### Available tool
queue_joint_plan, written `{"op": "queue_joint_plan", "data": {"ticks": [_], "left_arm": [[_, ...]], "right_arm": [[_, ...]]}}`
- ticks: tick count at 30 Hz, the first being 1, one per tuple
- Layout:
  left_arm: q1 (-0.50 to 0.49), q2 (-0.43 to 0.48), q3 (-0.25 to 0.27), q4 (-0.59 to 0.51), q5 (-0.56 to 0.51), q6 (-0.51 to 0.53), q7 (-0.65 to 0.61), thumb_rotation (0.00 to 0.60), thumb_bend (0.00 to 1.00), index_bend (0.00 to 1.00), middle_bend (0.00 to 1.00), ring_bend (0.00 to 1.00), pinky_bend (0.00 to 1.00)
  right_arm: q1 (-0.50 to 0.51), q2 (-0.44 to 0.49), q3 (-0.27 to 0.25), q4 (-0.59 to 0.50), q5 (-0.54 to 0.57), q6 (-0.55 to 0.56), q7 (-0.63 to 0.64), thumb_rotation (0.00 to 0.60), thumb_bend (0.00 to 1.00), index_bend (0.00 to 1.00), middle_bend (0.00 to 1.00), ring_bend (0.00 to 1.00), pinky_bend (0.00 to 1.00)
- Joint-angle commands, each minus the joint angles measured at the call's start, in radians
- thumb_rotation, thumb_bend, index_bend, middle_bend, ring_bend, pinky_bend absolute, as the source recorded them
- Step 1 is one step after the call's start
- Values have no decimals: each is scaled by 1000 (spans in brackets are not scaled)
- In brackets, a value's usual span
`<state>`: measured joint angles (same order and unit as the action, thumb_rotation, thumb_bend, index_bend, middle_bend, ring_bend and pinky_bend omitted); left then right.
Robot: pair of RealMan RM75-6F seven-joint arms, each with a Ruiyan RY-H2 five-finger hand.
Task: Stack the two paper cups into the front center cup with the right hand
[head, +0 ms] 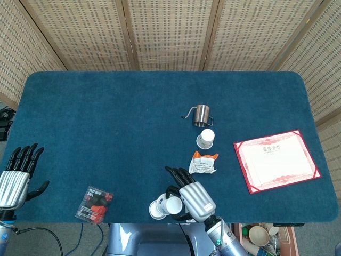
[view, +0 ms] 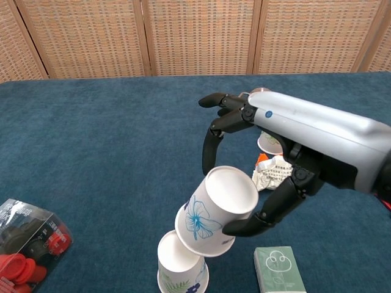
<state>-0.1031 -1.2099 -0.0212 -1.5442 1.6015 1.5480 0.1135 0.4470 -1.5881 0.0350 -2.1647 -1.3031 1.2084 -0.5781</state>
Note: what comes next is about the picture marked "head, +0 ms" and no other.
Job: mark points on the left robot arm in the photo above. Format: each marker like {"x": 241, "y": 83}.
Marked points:
{"x": 4, "y": 237}

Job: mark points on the blue-grey robot torso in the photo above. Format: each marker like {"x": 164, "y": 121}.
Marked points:
{"x": 160, "y": 240}

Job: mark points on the brown clutter bin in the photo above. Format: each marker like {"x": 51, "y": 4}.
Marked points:
{"x": 238, "y": 234}

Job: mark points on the bamboo folding screen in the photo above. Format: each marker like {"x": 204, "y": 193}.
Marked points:
{"x": 170, "y": 32}

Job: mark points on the red certificate folder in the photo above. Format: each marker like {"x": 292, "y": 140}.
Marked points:
{"x": 277, "y": 162}

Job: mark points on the beige paper bowl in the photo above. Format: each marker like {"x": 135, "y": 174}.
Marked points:
{"x": 259, "y": 236}

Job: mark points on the white paper cup leaf print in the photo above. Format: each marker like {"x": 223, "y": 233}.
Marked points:
{"x": 154, "y": 211}

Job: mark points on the black equipment on floor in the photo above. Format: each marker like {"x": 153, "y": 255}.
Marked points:
{"x": 4, "y": 128}

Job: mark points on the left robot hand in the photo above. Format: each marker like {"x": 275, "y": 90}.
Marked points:
{"x": 13, "y": 186}

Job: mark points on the crumpled white orange snack wrapper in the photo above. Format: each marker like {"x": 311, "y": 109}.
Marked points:
{"x": 202, "y": 165}

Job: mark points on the white paper cup green flower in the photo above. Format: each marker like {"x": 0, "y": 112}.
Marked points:
{"x": 207, "y": 136}

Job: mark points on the clear box red black contents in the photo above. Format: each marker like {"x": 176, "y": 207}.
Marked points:
{"x": 93, "y": 205}

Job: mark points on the blue carpet table mat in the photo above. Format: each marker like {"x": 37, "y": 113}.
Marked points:
{"x": 106, "y": 133}

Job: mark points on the steel gooseneck pour-over kettle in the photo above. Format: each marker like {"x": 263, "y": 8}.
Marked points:
{"x": 201, "y": 114}

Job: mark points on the white paper cup blue flower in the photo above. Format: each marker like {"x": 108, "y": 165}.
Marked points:
{"x": 173, "y": 205}

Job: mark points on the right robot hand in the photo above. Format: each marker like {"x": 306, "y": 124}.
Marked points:
{"x": 197, "y": 200}

